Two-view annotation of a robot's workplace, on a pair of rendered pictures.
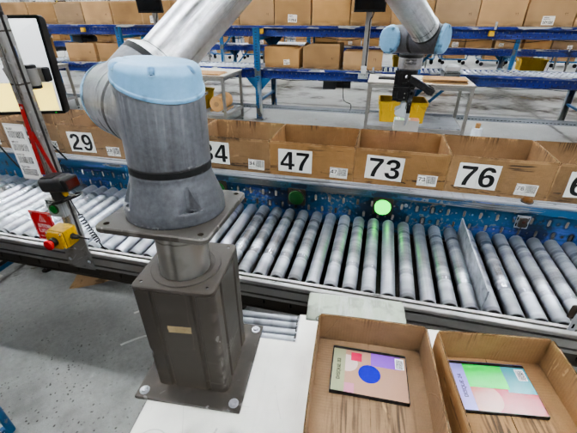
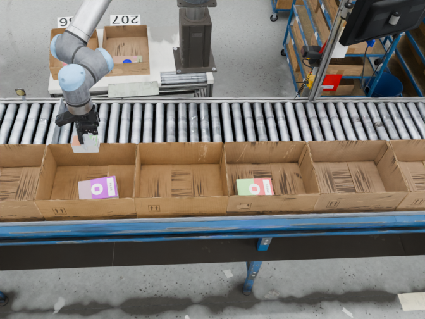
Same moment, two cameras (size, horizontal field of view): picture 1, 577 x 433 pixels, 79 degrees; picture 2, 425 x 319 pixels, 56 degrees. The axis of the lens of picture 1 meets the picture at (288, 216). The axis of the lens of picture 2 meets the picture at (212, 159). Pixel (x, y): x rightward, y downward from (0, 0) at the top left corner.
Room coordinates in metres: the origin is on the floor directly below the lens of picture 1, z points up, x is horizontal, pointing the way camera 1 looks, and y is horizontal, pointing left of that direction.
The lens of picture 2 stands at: (2.61, -0.39, 2.45)
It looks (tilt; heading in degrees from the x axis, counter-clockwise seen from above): 53 degrees down; 158
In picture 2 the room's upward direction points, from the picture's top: 5 degrees clockwise
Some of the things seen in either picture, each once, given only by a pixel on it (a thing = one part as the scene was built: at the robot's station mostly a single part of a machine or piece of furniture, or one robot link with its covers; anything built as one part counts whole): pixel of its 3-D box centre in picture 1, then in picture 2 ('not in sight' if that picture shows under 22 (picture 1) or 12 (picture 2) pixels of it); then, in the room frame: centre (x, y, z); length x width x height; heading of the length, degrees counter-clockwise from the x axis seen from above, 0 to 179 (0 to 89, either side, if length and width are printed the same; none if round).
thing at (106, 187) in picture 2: not in sight; (98, 193); (1.59, -0.50, 0.92); 0.16 x 0.11 x 0.07; 87
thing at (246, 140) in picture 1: (241, 144); (267, 177); (1.74, 0.24, 0.96); 0.39 x 0.29 x 0.17; 76
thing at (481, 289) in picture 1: (470, 259); (56, 132); (1.04, -0.68, 0.76); 0.46 x 0.01 x 0.09; 166
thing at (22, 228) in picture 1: (58, 210); (382, 133); (1.49, 1.12, 0.72); 0.52 x 0.05 x 0.05; 166
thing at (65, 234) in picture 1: (69, 238); (307, 80); (1.07, 0.81, 0.84); 0.15 x 0.09 x 0.07; 76
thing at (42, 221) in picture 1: (51, 227); (326, 83); (1.13, 0.90, 0.85); 0.16 x 0.01 x 0.13; 76
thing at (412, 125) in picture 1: (405, 124); (85, 143); (1.48, -0.50, 1.14); 0.10 x 0.06 x 0.05; 76
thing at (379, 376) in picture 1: (368, 373); (127, 63); (0.56, -0.20, 0.76); 0.19 x 0.14 x 0.02; 78
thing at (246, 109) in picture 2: not in sight; (250, 135); (1.30, 0.36, 0.72); 0.52 x 0.05 x 0.05; 166
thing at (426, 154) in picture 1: (398, 157); (92, 181); (1.55, -0.52, 0.96); 0.39 x 0.29 x 0.17; 76
